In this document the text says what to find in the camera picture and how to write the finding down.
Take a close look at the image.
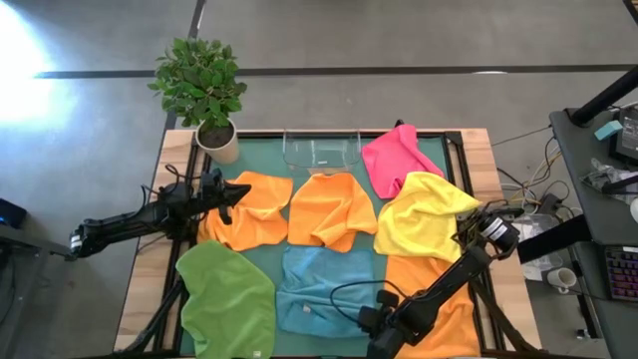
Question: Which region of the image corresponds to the yellow cable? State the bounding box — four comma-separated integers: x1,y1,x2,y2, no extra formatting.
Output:
520,149,564,201

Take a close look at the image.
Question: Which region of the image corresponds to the black right camera cable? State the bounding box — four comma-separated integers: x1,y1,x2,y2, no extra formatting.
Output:
329,279,400,326

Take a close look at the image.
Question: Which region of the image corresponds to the dark grey metal stand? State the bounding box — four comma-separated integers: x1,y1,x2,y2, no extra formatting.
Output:
0,222,82,359

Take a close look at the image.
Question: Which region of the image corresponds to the dark grey side desk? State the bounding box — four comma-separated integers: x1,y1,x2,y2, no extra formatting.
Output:
547,102,638,359

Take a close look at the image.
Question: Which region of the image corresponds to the green microfiber towel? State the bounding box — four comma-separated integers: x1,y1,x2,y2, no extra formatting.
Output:
174,239,278,359

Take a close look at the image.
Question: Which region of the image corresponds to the orange microfiber towel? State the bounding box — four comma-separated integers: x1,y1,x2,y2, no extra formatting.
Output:
287,172,379,254
196,171,295,253
383,253,482,359

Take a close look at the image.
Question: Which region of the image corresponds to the pink microfiber towel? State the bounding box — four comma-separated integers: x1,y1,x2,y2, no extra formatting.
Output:
361,123,446,200

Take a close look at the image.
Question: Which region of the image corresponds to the backlit black keyboard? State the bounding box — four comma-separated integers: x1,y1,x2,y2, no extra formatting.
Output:
602,243,638,303

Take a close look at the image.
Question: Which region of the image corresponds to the black diagonal pole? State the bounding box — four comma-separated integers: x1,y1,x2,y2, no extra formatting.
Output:
569,64,638,127

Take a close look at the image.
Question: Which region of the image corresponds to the white mug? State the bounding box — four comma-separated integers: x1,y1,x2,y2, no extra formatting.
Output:
546,266,578,295

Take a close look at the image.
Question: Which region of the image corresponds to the black diagonal frame strut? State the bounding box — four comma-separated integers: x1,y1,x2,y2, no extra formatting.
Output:
468,276,542,355
122,276,189,354

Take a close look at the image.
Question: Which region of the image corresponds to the yellow microfiber towel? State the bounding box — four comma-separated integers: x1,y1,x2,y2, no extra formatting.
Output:
373,172,482,264

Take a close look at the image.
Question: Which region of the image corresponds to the black screen device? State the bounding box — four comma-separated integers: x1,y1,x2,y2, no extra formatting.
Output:
608,105,638,167

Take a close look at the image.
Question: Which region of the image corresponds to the clear plastic bag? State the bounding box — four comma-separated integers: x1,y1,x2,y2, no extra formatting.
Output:
510,212,562,282

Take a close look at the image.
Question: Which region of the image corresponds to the crumpled clear plastic wrap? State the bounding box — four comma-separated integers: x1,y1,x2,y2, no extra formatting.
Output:
579,157,638,205

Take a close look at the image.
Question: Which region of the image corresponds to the black device with blue light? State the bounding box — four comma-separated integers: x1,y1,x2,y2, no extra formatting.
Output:
0,197,29,230

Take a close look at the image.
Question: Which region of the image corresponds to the potted green leafy plant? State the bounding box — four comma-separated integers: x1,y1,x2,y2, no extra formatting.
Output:
147,37,249,166

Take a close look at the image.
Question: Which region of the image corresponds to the black flat bar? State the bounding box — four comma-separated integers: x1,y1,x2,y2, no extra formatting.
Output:
516,213,593,265

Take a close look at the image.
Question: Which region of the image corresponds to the black aluminium table frame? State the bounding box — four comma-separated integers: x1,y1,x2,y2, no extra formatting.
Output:
152,128,502,359

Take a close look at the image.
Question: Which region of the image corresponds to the black power adapter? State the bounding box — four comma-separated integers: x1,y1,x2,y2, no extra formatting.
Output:
539,192,563,216

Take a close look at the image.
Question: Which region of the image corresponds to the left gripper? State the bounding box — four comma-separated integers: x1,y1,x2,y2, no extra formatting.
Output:
197,180,252,225

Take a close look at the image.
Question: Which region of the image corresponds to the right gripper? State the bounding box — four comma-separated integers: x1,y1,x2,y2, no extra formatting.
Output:
357,304,421,359

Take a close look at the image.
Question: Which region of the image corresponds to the small light blue box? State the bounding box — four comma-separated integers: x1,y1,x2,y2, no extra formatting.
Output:
593,120,624,143

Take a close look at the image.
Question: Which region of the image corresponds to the clear plastic bin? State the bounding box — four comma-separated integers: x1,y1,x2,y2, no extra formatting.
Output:
282,129,363,176

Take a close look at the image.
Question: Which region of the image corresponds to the blue microfiber towel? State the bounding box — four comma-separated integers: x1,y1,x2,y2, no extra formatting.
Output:
275,245,376,339

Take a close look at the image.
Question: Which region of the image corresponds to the black elongated tool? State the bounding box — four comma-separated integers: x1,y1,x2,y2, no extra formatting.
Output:
600,173,638,196

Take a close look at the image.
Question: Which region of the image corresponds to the teal table mat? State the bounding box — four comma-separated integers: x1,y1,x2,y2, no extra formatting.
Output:
177,135,487,358

